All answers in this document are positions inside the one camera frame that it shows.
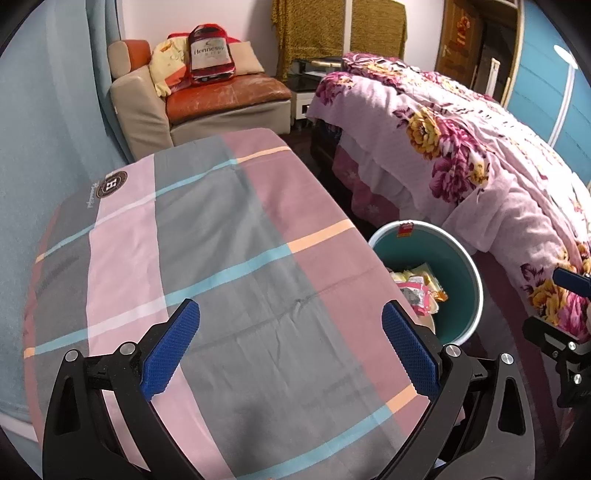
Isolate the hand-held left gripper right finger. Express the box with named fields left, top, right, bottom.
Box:
left=376, top=300, right=536, bottom=480

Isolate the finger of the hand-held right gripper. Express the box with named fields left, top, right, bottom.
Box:
left=553, top=267, right=591, bottom=296
left=523, top=316, right=591, bottom=361

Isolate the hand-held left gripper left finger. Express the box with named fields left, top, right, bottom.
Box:
left=42, top=298, right=201, bottom=480

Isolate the pink snack pouch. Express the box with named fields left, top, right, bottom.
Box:
left=398, top=282, right=437, bottom=317

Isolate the teal trash bin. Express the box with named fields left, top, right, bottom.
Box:
left=368, top=220, right=484, bottom=346

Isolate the pale yellow snack packet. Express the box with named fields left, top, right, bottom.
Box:
left=390, top=263, right=448, bottom=303

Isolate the pink bed skirt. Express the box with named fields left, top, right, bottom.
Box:
left=333, top=134, right=446, bottom=227

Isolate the blue wardrobe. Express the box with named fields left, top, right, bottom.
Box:
left=505, top=0, right=591, bottom=185

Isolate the white framed panel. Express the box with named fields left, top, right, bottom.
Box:
left=480, top=58, right=502, bottom=97

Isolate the beige and orange armchair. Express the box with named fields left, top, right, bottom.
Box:
left=108, top=39, right=293, bottom=160

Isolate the brown wooden door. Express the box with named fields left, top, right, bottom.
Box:
left=436, top=0, right=485, bottom=77

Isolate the white bedside cabinet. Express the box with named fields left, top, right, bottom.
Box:
left=291, top=76, right=324, bottom=132

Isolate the red gift bag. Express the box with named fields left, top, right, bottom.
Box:
left=166, top=23, right=237, bottom=86

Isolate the black glass stand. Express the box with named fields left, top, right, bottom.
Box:
left=288, top=55, right=345, bottom=77

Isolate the beige pillow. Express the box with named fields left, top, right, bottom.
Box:
left=228, top=41, right=266, bottom=77

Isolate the narrow yellow patterned cloth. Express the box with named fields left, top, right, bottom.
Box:
left=351, top=0, right=408, bottom=58

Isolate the wide yellow patterned cloth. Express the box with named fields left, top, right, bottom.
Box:
left=271, top=0, right=345, bottom=77

